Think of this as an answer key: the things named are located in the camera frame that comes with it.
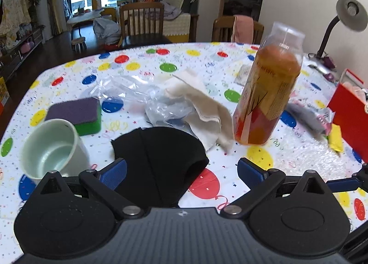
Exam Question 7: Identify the pale green cup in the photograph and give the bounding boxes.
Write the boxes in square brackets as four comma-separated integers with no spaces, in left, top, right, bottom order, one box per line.
[21,118,91,185]

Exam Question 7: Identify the hanging light clothes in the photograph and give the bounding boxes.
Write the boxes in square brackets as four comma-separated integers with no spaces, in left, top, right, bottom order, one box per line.
[0,0,32,37]

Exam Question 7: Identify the beige cloth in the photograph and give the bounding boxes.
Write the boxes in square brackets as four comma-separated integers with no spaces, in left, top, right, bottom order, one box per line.
[164,68,235,152]

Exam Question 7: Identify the clear plastic bag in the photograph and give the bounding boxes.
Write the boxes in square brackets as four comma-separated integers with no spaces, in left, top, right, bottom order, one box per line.
[85,74,161,104]
[144,94,202,132]

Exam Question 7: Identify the pink towel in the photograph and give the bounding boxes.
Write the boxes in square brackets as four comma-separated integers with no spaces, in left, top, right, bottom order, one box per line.
[231,15,254,44]

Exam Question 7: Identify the grey desk lamp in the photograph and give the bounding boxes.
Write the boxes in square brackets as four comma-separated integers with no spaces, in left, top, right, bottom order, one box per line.
[309,0,368,69]

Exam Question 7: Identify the grey bag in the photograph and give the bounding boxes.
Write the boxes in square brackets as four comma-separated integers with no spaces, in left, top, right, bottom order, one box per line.
[92,17,122,45]

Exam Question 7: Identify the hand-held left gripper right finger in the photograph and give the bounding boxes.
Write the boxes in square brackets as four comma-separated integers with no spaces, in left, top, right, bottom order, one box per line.
[220,157,335,220]

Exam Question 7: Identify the low dark cabinet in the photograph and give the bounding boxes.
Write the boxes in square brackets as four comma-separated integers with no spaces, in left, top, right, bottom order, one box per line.
[0,26,46,81]

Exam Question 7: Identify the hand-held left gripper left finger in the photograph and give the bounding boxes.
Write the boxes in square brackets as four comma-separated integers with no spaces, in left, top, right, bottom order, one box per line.
[30,158,144,220]

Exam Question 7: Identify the wooden chair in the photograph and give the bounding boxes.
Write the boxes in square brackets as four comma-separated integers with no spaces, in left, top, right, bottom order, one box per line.
[212,16,264,45]
[118,2,173,49]

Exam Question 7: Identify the round coffee table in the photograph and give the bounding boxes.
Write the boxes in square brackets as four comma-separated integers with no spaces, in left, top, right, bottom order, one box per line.
[67,10,104,33]

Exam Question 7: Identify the balloon print tablecloth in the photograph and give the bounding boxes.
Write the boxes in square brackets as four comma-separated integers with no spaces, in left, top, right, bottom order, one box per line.
[0,41,368,253]

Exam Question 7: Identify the purple and green sponge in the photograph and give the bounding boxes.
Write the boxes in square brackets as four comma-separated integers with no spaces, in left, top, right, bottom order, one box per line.
[44,97,102,136]

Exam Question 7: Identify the small wooden stool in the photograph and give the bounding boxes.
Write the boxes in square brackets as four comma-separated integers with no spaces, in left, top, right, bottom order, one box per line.
[71,38,87,52]

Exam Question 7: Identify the pink and white snack packet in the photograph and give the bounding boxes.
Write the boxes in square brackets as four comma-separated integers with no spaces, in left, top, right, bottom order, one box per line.
[318,108,334,136]

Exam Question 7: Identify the pink cloth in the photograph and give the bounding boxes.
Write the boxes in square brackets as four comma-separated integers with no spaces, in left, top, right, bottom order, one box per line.
[343,82,368,101]

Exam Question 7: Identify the black cloth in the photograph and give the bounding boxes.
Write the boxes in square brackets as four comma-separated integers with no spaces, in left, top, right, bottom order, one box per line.
[111,126,210,208]

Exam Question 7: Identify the orange juice bottle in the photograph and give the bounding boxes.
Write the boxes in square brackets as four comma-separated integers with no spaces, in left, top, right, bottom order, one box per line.
[232,22,306,146]

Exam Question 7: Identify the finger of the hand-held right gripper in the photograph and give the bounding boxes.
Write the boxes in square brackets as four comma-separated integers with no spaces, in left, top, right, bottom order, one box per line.
[326,163,368,193]

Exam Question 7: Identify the crumpled snack wrapper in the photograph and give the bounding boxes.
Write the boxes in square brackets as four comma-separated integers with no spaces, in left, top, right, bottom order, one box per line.
[286,102,327,141]

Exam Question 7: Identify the red cardboard box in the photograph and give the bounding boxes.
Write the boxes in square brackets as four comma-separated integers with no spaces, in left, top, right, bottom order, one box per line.
[326,69,368,164]

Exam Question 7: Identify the small white pouch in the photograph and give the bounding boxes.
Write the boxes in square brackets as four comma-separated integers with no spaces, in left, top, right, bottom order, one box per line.
[234,64,255,86]

